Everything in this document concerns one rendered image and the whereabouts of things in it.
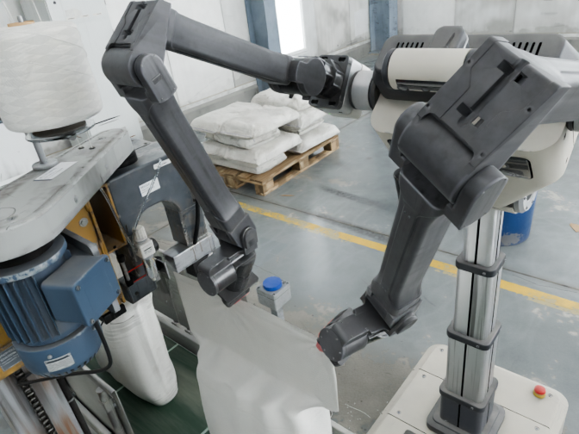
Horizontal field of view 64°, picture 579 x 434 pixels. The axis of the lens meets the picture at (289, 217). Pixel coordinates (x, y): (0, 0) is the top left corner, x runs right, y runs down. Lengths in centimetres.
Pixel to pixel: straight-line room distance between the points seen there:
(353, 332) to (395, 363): 161
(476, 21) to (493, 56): 871
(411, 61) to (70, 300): 70
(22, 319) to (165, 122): 43
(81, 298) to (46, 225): 13
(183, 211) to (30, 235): 52
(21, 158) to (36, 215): 315
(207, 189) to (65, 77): 29
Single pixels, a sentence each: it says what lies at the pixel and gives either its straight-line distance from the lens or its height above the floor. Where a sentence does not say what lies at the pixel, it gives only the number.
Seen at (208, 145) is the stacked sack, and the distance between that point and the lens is 431.
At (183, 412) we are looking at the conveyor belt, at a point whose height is 38.
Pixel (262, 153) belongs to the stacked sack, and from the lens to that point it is 391.
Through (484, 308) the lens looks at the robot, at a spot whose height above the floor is 81.
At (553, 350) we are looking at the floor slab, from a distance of 257.
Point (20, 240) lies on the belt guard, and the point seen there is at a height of 139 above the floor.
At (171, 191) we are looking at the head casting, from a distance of 124.
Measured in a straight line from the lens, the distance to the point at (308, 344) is 101.
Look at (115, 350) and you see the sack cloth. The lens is 172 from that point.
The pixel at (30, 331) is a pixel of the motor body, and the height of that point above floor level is 121.
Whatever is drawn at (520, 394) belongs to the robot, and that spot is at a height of 26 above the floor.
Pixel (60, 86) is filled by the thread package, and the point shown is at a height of 159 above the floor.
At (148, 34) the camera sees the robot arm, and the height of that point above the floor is 166.
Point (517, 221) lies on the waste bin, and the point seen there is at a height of 18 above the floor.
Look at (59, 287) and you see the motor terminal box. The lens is 87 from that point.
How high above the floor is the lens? 172
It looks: 29 degrees down
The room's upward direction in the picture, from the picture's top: 8 degrees counter-clockwise
